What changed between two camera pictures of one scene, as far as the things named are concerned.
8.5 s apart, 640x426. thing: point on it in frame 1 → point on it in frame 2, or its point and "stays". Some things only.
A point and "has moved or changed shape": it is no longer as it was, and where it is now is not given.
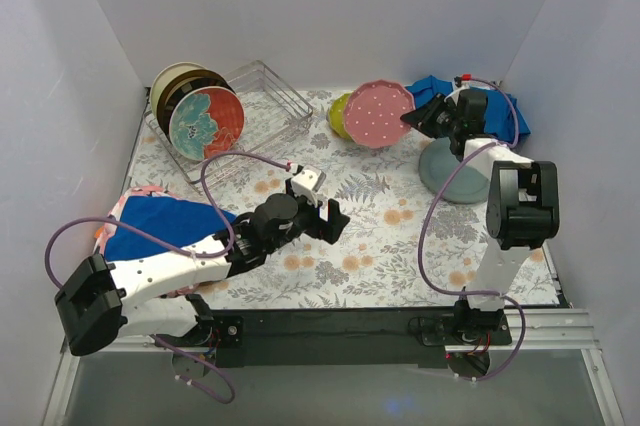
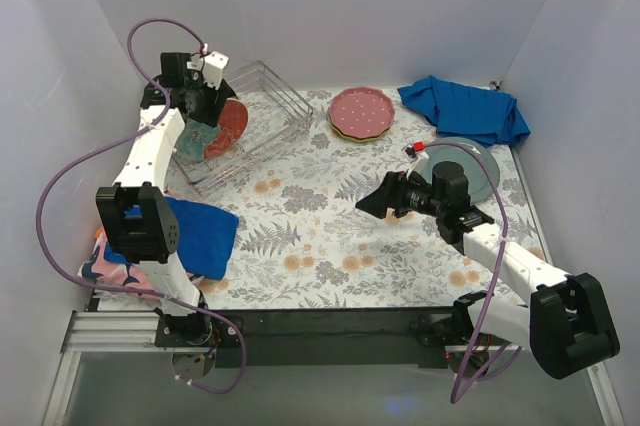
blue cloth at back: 504,119 stays
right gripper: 439,117 → 395,194
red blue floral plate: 206,121 stays
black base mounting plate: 353,338 stays
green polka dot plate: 336,115 → 362,140
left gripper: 323,224 → 214,109
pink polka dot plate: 372,113 has moved or changed shape
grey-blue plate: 437,162 stays
